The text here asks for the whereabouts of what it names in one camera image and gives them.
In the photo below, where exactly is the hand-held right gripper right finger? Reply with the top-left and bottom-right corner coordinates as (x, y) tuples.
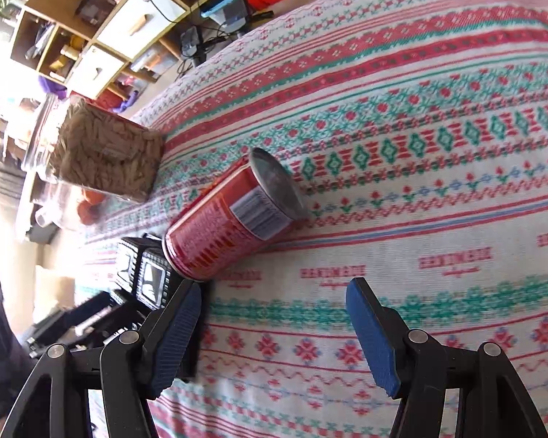
(346, 277), (548, 438)

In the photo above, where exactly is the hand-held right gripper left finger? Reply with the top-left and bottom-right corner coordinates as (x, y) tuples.
(2, 280), (203, 438)

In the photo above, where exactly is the red drink can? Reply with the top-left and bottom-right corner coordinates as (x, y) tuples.
(162, 147), (311, 282)

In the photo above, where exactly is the black plastic tray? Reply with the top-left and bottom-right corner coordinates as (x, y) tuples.
(114, 235), (211, 379)

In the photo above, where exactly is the small orange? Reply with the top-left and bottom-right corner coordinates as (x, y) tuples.
(82, 187), (106, 208)
(77, 203), (99, 225)

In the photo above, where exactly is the patterned red and green tablecloth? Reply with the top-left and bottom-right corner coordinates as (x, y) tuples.
(80, 0), (548, 438)

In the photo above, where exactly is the clear jar of sunflower seeds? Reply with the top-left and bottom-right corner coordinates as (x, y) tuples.
(20, 93), (165, 204)

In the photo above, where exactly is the long wooden cabinet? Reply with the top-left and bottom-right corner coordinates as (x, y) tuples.
(66, 0), (275, 101)

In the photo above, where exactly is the wooden shelf unit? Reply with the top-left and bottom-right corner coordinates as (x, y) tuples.
(9, 0), (101, 85)

